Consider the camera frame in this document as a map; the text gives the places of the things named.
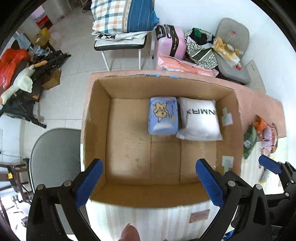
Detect lilac towel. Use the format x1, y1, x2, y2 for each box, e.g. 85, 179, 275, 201
262, 126, 273, 148

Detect green snack packet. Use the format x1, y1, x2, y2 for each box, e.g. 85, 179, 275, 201
243, 124, 257, 159

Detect orange snack packet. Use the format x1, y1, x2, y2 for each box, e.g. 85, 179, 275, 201
253, 115, 268, 134

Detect white pillow pack black letters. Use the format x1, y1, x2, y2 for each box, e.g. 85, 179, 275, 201
176, 97, 223, 141

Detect blue cartoon tissue pack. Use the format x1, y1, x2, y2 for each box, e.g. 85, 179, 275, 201
148, 96, 179, 136

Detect red snack packet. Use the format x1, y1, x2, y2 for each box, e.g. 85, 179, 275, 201
270, 123, 278, 153

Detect operator hand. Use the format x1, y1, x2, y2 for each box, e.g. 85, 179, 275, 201
119, 223, 140, 241

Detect pink striped table mat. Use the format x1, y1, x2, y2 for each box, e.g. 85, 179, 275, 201
81, 70, 287, 240

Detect grey round chair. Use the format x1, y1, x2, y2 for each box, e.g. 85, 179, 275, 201
28, 128, 89, 236

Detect open cardboard box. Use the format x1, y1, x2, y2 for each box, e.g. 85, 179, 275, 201
81, 73, 243, 208

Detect yellow snack bags on box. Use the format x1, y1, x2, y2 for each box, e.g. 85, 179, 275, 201
212, 37, 242, 70

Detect pink flat package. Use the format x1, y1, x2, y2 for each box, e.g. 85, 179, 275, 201
156, 55, 219, 77

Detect white goose plush toy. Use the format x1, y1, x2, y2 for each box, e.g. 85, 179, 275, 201
1, 60, 48, 105

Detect grey cushioned chair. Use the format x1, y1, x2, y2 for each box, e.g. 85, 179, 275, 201
212, 18, 251, 85

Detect clear plastic bottle red cap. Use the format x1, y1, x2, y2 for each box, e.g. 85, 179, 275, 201
225, 31, 236, 44

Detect black white patterned bag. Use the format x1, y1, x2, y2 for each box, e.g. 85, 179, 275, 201
184, 28, 218, 70

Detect pink suitcase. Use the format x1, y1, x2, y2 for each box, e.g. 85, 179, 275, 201
153, 24, 187, 62

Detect red orange plastic bag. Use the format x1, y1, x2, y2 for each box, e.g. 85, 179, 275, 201
0, 48, 31, 90

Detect white frame chair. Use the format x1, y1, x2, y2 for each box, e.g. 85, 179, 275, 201
94, 33, 147, 71

